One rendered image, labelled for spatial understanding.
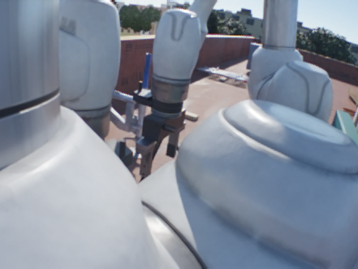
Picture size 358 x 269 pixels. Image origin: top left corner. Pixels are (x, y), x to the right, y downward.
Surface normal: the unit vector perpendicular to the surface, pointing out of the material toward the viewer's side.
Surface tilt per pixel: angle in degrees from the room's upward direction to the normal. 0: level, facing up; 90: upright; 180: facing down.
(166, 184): 24
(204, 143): 46
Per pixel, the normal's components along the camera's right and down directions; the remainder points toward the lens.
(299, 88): -0.48, -0.05
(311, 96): -0.07, 0.07
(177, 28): -0.03, 0.29
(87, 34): 0.39, 0.37
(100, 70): 0.65, 0.42
